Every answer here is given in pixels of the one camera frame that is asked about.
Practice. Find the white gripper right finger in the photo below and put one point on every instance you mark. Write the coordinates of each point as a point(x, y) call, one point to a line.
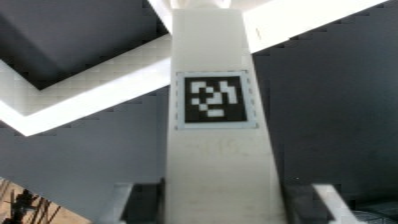
point(315, 205)

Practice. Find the white desk leg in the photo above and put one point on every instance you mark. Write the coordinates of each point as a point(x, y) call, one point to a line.
point(222, 189)

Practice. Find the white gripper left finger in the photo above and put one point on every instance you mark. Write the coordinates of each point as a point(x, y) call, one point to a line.
point(135, 205)

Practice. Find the white front barrier wall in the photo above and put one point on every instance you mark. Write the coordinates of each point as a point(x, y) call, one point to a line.
point(89, 96)

